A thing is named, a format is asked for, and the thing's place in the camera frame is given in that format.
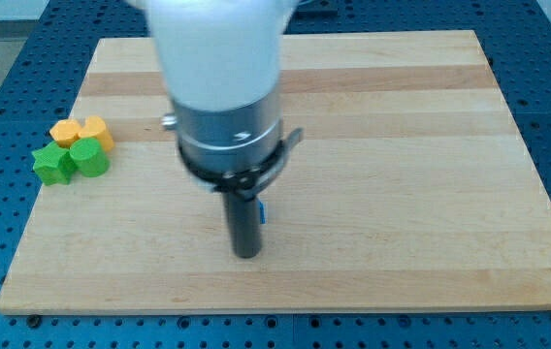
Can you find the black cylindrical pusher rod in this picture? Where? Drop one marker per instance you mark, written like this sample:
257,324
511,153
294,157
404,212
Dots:
243,221

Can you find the yellow heart block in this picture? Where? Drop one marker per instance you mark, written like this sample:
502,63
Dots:
95,126

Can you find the green star block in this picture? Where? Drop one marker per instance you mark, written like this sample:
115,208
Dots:
53,164

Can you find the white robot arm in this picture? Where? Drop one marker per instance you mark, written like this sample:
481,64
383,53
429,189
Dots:
220,64

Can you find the blue triangle block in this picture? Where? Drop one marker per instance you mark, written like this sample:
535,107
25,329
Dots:
262,212

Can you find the silver cylindrical tool flange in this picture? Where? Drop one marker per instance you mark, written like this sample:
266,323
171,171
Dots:
239,151

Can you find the wooden board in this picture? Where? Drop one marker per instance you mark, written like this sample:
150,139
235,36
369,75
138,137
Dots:
411,191

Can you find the green cylinder block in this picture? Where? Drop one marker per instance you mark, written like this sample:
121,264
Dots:
89,157

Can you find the yellow hexagon block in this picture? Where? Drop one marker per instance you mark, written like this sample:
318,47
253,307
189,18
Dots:
65,132

